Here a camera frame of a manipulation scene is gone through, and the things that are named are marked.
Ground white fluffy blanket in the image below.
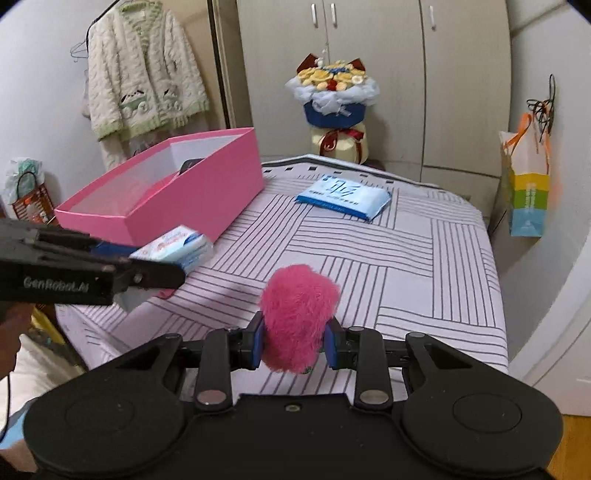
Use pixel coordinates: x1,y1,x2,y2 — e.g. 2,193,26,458
9,332,86,412

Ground white blue tissue packet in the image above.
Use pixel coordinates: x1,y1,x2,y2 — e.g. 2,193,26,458
129,225,215,275

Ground white paper bag colourful stripes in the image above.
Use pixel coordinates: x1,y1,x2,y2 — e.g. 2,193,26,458
499,113,553,238

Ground person's left forearm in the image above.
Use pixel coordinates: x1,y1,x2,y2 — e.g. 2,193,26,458
0,302,36,385

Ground bundle of black hair ties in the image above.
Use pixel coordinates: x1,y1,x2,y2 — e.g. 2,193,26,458
527,74,558,136

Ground white fleece pajama pants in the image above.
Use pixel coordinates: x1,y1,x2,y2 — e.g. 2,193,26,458
99,122,172,170

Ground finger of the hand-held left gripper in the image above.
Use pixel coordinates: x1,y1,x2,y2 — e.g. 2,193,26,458
37,227,136,260
115,258,187,297

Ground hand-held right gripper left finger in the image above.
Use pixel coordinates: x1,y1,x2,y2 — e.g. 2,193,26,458
117,311,266,414

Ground beige wardrobe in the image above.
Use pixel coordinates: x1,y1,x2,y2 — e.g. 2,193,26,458
208,0,514,185

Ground bed with striped sheet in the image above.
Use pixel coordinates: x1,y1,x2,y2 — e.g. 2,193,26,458
55,154,512,403

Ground white plastic bag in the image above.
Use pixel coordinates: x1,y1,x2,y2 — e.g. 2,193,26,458
4,158,45,204

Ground flower bouquet blue wrap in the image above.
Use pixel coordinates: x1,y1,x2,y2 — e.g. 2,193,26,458
285,53,380,127

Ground black clothes rack bar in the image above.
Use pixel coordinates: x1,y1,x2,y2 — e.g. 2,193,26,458
88,0,122,29

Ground pink fluffy scrunchie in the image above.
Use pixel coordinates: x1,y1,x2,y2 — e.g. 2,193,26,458
259,264,341,374

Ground pink cardboard box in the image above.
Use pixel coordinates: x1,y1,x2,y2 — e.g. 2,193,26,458
54,128,265,247

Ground thin black cable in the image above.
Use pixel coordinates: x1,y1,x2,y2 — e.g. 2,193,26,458
0,374,13,440

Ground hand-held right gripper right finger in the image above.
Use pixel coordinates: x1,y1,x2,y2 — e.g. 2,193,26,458
323,320,468,412

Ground cream green cardigan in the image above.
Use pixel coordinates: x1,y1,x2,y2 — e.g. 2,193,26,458
87,0,210,142

